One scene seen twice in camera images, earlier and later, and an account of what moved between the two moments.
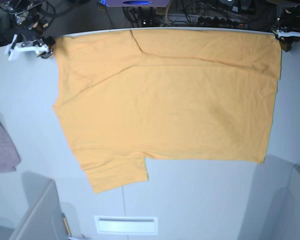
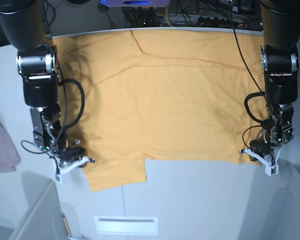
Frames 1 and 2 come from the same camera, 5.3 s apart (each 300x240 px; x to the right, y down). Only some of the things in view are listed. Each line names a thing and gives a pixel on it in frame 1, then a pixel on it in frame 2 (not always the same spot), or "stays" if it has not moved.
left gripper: [30, 25] -> [50, 136]
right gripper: [292, 18] -> [279, 132]
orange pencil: [66, 226] stays
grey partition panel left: [44, 219] stays
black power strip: [215, 21] stays
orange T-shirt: [125, 95] stays
